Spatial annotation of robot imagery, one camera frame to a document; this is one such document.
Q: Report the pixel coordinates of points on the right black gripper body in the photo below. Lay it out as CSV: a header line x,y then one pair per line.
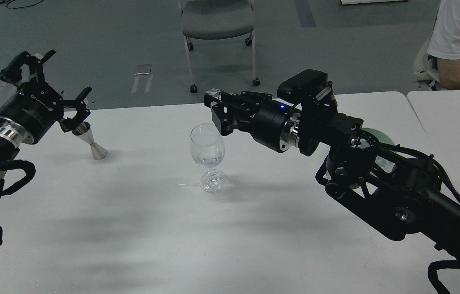
x,y
271,123

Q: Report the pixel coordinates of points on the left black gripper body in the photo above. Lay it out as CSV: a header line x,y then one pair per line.
x,y
35,107

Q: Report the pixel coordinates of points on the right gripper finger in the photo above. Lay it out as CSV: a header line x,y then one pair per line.
x,y
228,99
224,118

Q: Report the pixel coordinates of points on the clear ice cube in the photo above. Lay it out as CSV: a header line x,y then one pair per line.
x,y
215,93

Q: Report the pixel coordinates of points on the steel double jigger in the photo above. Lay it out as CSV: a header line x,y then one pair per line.
x,y
93,145

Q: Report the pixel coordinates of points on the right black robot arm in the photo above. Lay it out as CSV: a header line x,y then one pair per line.
x,y
395,190

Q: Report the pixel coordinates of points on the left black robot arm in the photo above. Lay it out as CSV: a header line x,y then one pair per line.
x,y
25,68

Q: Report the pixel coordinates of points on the clear wine glass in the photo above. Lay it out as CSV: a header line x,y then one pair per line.
x,y
207,149

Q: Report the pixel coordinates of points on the grey office chair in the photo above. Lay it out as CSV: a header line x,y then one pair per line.
x,y
217,20

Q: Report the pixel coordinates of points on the green bowl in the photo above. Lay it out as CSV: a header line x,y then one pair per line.
x,y
381,136

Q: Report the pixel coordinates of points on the white office chair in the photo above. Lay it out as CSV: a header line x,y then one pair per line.
x,y
424,71

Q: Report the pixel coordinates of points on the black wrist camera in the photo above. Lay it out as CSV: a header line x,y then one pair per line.
x,y
304,86

